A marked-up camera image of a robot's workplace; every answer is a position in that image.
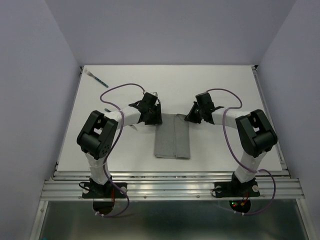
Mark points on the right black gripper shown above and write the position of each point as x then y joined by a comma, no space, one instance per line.
190,116

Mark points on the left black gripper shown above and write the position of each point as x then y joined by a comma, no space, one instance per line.
157,119

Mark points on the grey cloth napkin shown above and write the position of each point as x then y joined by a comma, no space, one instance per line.
172,138

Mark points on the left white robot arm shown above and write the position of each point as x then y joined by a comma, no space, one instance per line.
97,137

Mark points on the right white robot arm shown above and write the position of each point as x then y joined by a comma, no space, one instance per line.
256,134

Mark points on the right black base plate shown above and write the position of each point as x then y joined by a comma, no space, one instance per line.
228,189

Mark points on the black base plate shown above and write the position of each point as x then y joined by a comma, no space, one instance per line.
228,189
92,190

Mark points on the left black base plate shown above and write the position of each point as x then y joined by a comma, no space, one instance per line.
92,190

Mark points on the aluminium rail frame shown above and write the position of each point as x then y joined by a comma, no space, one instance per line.
169,199

